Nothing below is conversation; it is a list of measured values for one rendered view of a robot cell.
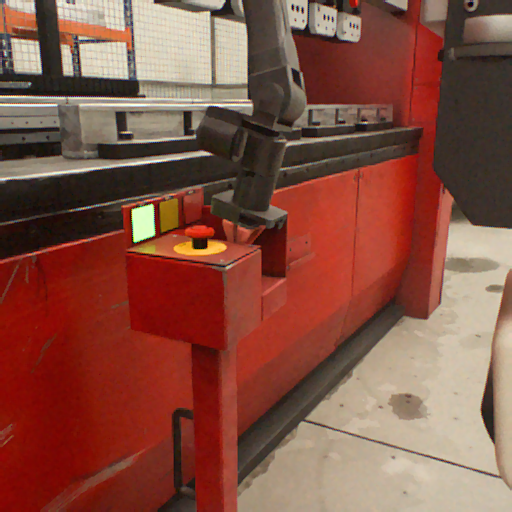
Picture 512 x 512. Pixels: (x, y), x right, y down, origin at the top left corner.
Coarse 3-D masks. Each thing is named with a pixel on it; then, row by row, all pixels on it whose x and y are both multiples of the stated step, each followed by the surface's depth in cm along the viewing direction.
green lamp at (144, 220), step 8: (136, 208) 73; (144, 208) 74; (152, 208) 76; (136, 216) 73; (144, 216) 74; (152, 216) 76; (136, 224) 73; (144, 224) 75; (152, 224) 76; (136, 232) 73; (144, 232) 75; (152, 232) 76; (136, 240) 73
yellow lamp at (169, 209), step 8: (176, 200) 81; (160, 208) 78; (168, 208) 79; (176, 208) 81; (160, 216) 78; (168, 216) 79; (176, 216) 81; (160, 224) 78; (168, 224) 80; (176, 224) 82
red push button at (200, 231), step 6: (192, 228) 72; (198, 228) 72; (204, 228) 72; (210, 228) 72; (186, 234) 72; (192, 234) 71; (198, 234) 71; (204, 234) 71; (210, 234) 71; (192, 240) 72; (198, 240) 72; (204, 240) 72; (192, 246) 73; (198, 246) 72; (204, 246) 72
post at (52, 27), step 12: (36, 0) 167; (48, 0) 167; (36, 12) 169; (48, 12) 168; (48, 24) 168; (48, 36) 169; (48, 48) 170; (60, 48) 173; (48, 60) 171; (60, 60) 174; (48, 72) 172; (60, 72) 175
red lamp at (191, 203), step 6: (186, 198) 83; (192, 198) 85; (198, 198) 86; (186, 204) 83; (192, 204) 85; (198, 204) 87; (186, 210) 84; (192, 210) 85; (198, 210) 87; (186, 216) 84; (192, 216) 85; (198, 216) 87; (186, 222) 84
